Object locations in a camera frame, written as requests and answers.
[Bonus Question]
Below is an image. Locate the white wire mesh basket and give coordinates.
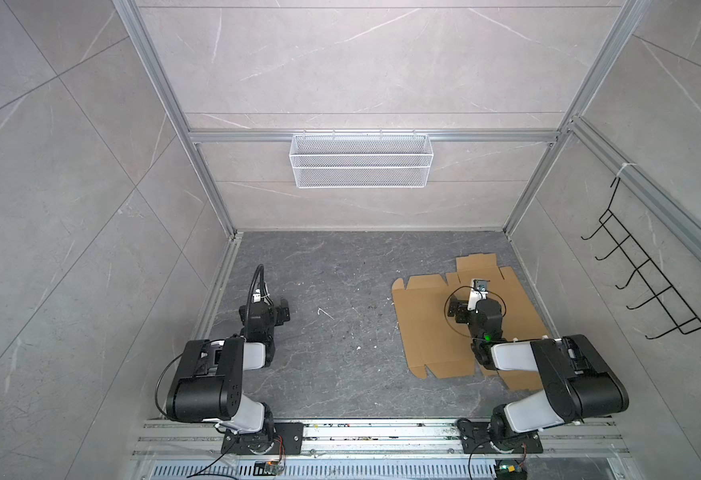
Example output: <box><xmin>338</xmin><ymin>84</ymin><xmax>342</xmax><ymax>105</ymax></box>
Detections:
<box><xmin>290</xmin><ymin>133</ymin><xmax>434</xmax><ymax>189</ymax></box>

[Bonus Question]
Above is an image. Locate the aluminium mounting rail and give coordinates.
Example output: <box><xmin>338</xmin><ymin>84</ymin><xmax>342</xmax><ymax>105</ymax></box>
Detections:
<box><xmin>122</xmin><ymin>417</ymin><xmax>642</xmax><ymax>479</ymax></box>

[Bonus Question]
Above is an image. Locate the aluminium frame post right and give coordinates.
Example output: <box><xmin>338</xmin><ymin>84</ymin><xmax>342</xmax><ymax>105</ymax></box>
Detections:
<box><xmin>503</xmin><ymin>0</ymin><xmax>651</xmax><ymax>238</ymax></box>

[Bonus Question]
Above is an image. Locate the brown cardboard box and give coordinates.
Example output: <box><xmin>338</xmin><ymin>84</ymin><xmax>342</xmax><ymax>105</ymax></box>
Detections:
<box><xmin>391</xmin><ymin>254</ymin><xmax>548</xmax><ymax>379</ymax></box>

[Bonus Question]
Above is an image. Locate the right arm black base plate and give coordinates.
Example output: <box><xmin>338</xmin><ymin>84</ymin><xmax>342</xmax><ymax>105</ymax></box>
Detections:
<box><xmin>454</xmin><ymin>418</ymin><xmax>543</xmax><ymax>455</ymax></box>

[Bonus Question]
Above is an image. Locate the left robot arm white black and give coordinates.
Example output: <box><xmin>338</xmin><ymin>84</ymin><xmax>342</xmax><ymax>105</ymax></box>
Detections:
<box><xmin>164</xmin><ymin>299</ymin><xmax>290</xmax><ymax>442</ymax></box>

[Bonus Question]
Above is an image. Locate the black wire hook rack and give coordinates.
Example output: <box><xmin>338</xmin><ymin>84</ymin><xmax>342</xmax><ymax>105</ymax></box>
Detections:
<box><xmin>580</xmin><ymin>178</ymin><xmax>701</xmax><ymax>340</ymax></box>

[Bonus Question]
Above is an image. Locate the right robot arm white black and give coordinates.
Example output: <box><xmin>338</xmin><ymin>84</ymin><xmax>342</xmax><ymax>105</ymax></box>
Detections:
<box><xmin>444</xmin><ymin>290</ymin><xmax>629</xmax><ymax>451</ymax></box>

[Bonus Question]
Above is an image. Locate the aluminium frame post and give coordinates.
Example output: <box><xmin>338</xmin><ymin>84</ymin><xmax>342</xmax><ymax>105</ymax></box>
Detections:
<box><xmin>503</xmin><ymin>0</ymin><xmax>651</xmax><ymax>238</ymax></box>
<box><xmin>111</xmin><ymin>0</ymin><xmax>238</xmax><ymax>239</ymax></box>

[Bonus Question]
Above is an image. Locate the aluminium frame post left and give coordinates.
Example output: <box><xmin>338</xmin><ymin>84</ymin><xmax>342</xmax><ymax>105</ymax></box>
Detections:
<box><xmin>111</xmin><ymin>0</ymin><xmax>238</xmax><ymax>239</ymax></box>

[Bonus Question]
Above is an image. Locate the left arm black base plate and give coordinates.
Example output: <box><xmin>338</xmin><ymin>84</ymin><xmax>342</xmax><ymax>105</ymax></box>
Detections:
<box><xmin>222</xmin><ymin>421</ymin><xmax>306</xmax><ymax>455</ymax></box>

